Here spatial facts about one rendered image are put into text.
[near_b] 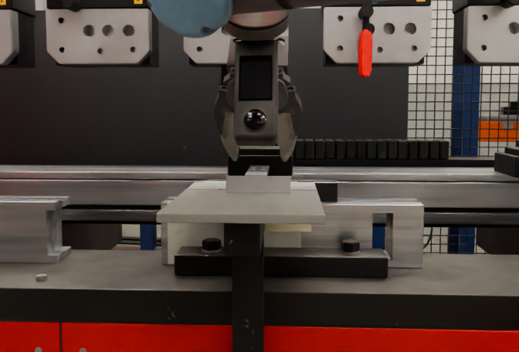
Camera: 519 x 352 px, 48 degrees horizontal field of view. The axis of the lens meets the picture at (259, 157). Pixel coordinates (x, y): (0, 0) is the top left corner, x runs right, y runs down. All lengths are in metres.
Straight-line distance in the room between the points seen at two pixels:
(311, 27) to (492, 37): 0.60
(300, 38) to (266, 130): 0.81
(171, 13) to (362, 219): 0.50
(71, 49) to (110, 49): 0.06
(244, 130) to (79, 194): 0.65
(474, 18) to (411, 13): 0.09
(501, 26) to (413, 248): 0.34
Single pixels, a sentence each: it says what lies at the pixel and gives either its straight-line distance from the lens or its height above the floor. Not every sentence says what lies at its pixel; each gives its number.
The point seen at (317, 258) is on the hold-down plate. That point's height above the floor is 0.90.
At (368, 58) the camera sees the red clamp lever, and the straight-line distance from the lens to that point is 0.82.
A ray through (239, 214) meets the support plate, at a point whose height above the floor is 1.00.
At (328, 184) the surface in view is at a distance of 0.89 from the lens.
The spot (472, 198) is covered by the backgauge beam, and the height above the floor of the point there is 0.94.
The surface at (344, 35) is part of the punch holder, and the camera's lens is 0.85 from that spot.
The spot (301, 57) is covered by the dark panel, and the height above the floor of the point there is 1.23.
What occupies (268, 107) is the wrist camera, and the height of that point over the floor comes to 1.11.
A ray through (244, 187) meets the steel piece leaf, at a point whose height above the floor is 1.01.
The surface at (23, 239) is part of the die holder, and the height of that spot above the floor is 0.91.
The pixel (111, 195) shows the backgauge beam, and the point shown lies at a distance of 1.19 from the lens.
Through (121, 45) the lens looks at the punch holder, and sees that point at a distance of 0.88.
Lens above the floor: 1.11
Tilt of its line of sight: 5 degrees down
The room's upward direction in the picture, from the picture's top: straight up
